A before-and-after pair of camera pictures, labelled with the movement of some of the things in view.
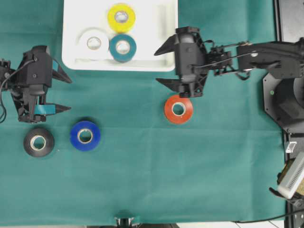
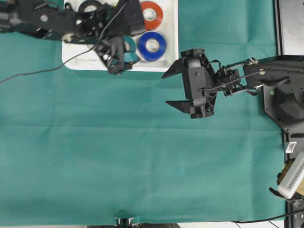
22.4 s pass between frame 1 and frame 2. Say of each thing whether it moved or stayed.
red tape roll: moved
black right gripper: moved
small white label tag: stayed
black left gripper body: moved
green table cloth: stayed
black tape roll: moved
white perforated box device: stayed
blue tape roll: moved
